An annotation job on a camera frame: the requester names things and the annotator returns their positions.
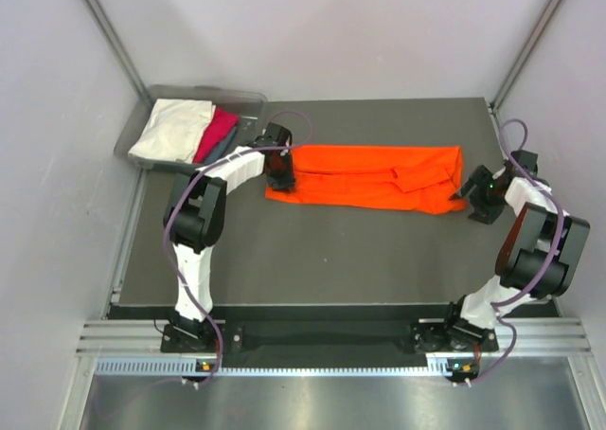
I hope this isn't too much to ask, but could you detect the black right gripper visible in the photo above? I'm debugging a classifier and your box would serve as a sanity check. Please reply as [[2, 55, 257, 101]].
[[450, 166, 508, 224]]

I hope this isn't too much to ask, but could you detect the orange t shirt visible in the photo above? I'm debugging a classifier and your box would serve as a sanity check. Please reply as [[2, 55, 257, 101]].
[[265, 145, 467, 215]]

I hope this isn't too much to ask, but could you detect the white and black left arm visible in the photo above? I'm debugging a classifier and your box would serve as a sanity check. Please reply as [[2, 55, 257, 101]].
[[163, 123, 295, 352]]

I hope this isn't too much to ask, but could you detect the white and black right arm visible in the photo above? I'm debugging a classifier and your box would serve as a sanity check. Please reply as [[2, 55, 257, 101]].
[[441, 162, 590, 350]]

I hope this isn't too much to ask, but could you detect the blue grey folded t shirt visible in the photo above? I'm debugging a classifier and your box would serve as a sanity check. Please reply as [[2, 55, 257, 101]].
[[202, 126, 238, 165]]

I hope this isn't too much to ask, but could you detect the clear plastic bin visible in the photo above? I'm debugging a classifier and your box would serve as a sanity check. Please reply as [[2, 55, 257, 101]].
[[114, 84, 267, 172]]

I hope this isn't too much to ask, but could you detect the crimson folded t shirt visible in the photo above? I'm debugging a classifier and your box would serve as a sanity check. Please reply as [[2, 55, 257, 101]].
[[192, 108, 239, 164]]

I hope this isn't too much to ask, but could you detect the white folded t shirt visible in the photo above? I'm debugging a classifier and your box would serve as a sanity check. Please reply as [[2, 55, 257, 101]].
[[128, 99, 216, 164]]

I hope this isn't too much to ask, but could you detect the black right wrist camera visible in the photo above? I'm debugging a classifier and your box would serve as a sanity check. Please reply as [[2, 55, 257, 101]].
[[509, 150, 538, 177]]

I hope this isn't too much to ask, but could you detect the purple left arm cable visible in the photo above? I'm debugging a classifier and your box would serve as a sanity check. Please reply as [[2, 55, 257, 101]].
[[162, 110, 314, 386]]

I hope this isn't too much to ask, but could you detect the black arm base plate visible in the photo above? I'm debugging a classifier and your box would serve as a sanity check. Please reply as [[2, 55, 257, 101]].
[[160, 304, 503, 358]]

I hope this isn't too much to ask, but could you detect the aluminium frame rail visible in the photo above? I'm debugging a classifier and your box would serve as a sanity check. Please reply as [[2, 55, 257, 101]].
[[76, 318, 591, 364]]

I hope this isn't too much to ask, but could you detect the grey slotted cable duct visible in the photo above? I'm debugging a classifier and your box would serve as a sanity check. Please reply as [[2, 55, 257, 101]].
[[95, 357, 476, 378]]

